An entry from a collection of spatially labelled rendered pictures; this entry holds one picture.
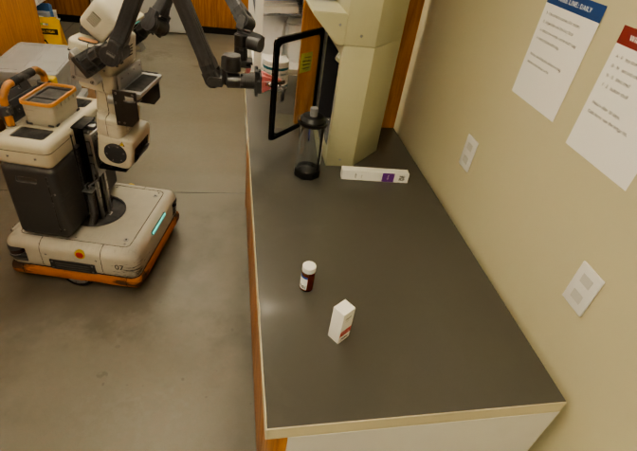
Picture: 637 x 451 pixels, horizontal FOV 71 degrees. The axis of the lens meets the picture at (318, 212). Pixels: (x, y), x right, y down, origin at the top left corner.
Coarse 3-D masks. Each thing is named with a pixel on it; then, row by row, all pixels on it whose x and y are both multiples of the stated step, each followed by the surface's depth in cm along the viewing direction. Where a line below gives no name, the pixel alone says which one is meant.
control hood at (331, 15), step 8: (312, 0) 153; (320, 0) 155; (328, 0) 156; (336, 0) 158; (312, 8) 145; (320, 8) 145; (328, 8) 146; (336, 8) 148; (320, 16) 142; (328, 16) 142; (336, 16) 143; (344, 16) 143; (320, 24) 144; (328, 24) 144; (336, 24) 144; (344, 24) 145; (328, 32) 146; (336, 32) 146; (344, 32) 146; (336, 40) 147
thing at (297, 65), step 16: (288, 48) 161; (304, 48) 169; (272, 64) 158; (288, 64) 165; (304, 64) 174; (272, 80) 161; (288, 80) 169; (304, 80) 178; (288, 96) 174; (304, 96) 183; (288, 112) 178; (304, 112) 189
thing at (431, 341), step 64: (256, 128) 195; (384, 128) 212; (256, 192) 156; (320, 192) 161; (384, 192) 166; (256, 256) 130; (320, 256) 133; (384, 256) 137; (448, 256) 141; (320, 320) 114; (384, 320) 116; (448, 320) 119; (512, 320) 122; (320, 384) 99; (384, 384) 101; (448, 384) 103; (512, 384) 105
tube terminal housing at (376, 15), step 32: (352, 0) 141; (384, 0) 142; (352, 32) 147; (384, 32) 152; (352, 64) 153; (384, 64) 162; (352, 96) 160; (384, 96) 175; (352, 128) 168; (352, 160) 177
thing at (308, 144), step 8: (304, 128) 155; (304, 136) 157; (312, 136) 156; (320, 136) 157; (304, 144) 158; (312, 144) 158; (304, 152) 160; (312, 152) 160; (296, 160) 166; (304, 160) 162; (312, 160) 162; (296, 168) 167; (304, 168) 164; (312, 168) 164
